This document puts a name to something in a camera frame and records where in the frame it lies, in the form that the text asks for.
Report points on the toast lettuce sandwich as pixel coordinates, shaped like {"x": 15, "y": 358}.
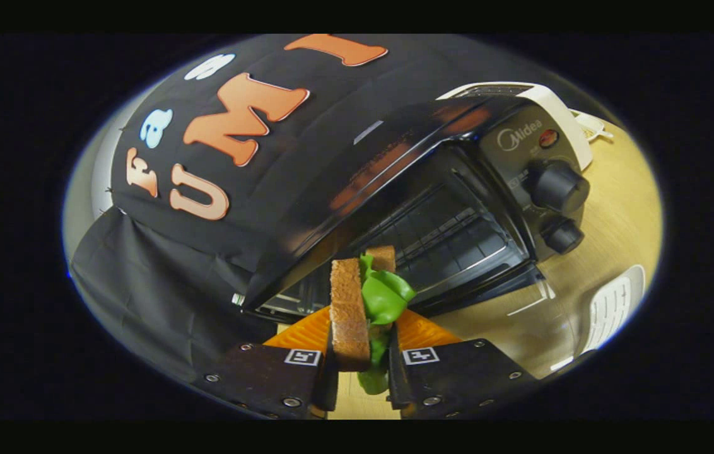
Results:
{"x": 349, "y": 315}

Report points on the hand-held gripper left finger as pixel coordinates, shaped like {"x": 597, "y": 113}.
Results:
{"x": 269, "y": 378}

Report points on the white slot toaster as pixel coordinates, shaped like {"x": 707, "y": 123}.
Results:
{"x": 559, "y": 110}

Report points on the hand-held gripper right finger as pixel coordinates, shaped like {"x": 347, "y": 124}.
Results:
{"x": 458, "y": 378}

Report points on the black toaster oven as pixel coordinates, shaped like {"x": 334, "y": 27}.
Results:
{"x": 357, "y": 176}

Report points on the black backdrop cloth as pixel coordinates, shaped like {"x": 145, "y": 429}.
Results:
{"x": 161, "y": 271}

